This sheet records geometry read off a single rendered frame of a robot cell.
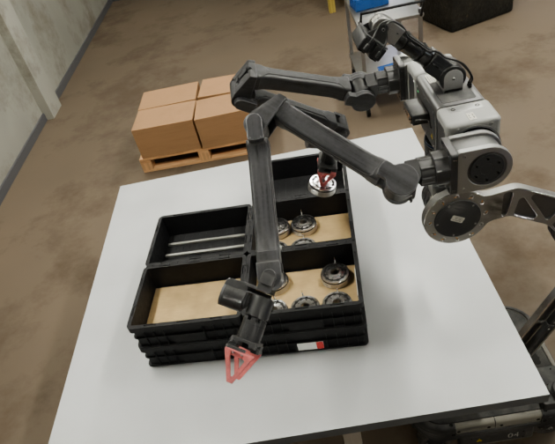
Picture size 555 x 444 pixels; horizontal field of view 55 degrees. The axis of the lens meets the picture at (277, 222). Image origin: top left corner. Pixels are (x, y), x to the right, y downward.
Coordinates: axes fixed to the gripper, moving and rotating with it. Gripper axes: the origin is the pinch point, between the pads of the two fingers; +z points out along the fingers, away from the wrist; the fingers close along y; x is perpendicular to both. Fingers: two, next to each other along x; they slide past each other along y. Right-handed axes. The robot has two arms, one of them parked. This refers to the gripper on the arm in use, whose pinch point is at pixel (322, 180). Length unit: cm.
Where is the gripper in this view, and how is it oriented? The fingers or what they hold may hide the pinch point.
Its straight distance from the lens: 201.9
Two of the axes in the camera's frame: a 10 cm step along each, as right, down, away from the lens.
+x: 9.9, 1.5, 0.8
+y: -0.4, 6.5, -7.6
